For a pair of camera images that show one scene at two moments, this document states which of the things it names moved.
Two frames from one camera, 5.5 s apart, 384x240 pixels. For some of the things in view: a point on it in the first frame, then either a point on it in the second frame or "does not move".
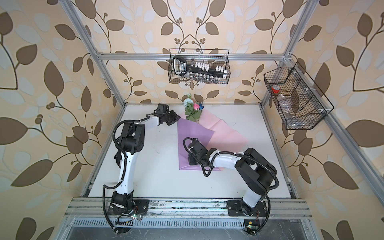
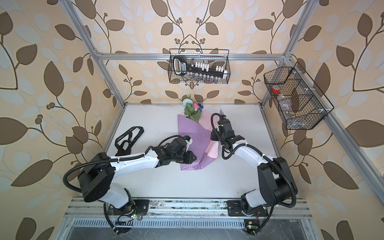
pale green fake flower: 188,101 does not move
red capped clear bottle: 286,103 does not move
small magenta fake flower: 196,106 does not move
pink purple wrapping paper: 213,132 does not move
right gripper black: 191,160 -> 214,135
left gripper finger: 175,117 -> 188,157
